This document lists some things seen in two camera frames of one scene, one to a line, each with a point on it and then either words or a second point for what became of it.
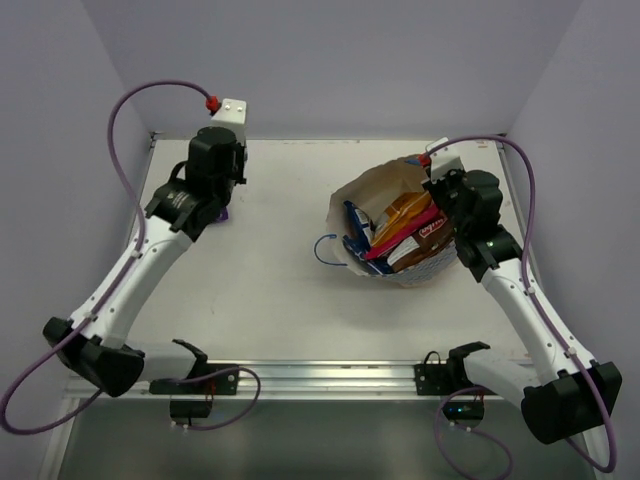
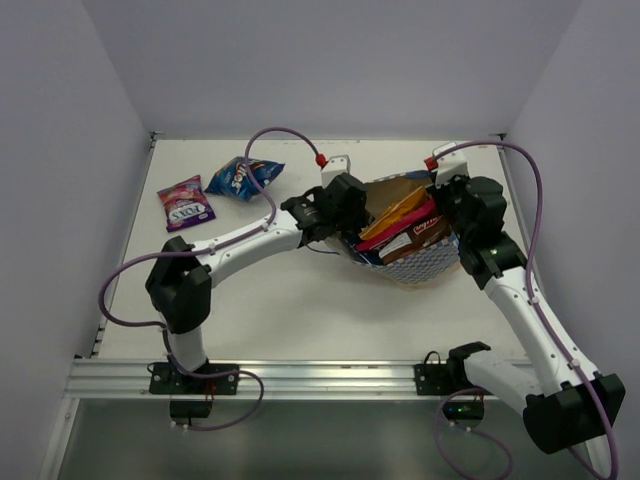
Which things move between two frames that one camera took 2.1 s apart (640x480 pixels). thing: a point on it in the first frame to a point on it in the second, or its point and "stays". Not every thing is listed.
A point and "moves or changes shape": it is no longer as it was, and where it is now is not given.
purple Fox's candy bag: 224,215 moves or changes shape
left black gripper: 239,163 to 351,215
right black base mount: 435,378 stays
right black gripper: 433,188 stays
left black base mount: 205,379 stays
